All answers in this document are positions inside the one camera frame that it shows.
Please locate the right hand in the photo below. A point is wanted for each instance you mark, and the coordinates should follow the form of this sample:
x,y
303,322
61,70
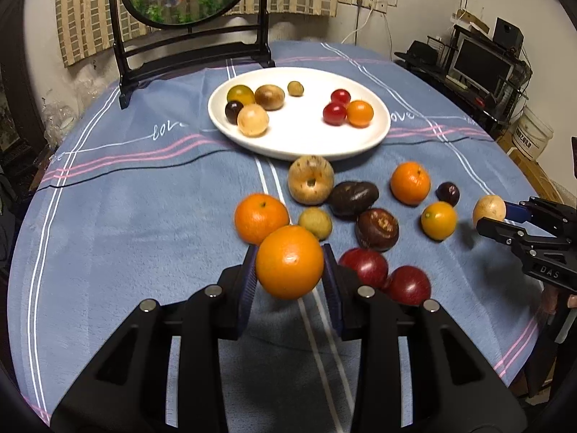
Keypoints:
x,y
552,300

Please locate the small orange tomato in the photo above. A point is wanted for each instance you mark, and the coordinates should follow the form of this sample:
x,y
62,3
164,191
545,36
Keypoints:
x,y
360,114

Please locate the black metal shelf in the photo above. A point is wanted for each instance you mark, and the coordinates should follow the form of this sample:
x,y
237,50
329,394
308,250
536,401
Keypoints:
x,y
431,61

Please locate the small olive green fruit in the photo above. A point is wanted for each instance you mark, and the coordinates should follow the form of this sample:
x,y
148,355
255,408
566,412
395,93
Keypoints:
x,y
295,89

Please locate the small green-tan fruit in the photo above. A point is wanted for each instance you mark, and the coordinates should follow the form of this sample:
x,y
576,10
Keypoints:
x,y
316,221

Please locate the tan passion fruit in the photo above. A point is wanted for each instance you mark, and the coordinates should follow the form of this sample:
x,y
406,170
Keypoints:
x,y
490,206

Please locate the tan apple-shaped fruit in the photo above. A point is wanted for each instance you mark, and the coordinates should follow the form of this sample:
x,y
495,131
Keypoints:
x,y
310,180

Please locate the large orange mandarin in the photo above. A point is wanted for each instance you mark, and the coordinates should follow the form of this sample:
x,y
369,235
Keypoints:
x,y
410,183

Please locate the small orange mandarin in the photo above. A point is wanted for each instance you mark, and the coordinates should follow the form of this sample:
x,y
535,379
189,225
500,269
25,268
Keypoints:
x,y
258,215

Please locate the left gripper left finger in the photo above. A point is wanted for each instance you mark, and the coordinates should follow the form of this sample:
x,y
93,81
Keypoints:
x,y
217,312

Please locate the orange round fruit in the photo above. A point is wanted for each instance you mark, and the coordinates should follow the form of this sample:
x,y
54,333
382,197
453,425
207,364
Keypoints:
x,y
289,262

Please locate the dark purple plum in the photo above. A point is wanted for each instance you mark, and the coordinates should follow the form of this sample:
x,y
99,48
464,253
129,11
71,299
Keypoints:
x,y
449,193

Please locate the pale beige round fruit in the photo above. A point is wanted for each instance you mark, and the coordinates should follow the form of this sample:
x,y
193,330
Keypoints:
x,y
253,121

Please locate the blue checked tablecloth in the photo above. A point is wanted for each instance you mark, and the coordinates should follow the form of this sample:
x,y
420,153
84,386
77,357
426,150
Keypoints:
x,y
139,203

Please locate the white oval plate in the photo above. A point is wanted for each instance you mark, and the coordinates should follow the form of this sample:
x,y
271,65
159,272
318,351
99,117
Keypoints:
x,y
298,127

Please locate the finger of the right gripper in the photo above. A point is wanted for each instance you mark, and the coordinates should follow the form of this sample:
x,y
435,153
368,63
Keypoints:
x,y
499,231
518,213

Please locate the yellow-orange persimmon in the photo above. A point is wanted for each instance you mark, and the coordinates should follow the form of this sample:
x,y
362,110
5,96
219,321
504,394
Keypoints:
x,y
439,220

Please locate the small dark plum on plate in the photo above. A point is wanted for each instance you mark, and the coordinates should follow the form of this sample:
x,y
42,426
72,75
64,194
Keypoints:
x,y
232,110

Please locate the red plum front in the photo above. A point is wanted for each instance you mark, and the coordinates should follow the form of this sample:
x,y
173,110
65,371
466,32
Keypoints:
x,y
408,285

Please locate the red plum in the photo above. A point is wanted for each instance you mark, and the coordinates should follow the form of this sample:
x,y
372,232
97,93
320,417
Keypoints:
x,y
408,285
370,266

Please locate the wall power strip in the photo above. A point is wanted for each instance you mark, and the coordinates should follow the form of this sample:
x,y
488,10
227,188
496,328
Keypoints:
x,y
379,6

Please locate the brown tan round fruit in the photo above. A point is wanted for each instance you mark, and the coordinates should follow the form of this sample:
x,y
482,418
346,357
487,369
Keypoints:
x,y
270,97

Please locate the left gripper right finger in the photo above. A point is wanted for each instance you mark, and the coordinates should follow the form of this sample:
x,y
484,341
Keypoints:
x,y
363,313

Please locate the round goldfish screen stand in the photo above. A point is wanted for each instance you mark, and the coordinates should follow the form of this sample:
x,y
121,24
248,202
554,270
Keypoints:
x,y
194,19

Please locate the dark brown mangosteen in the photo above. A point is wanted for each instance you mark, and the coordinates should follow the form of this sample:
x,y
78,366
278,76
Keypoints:
x,y
377,229

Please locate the computer monitor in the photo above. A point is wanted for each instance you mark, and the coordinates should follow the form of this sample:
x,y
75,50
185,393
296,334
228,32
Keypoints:
x,y
482,67

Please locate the yellow-green round fruit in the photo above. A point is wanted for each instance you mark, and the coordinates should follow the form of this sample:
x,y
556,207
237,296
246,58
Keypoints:
x,y
242,94

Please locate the dark brown oblong fruit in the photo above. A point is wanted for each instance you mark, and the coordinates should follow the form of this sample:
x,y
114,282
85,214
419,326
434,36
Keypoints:
x,y
350,198

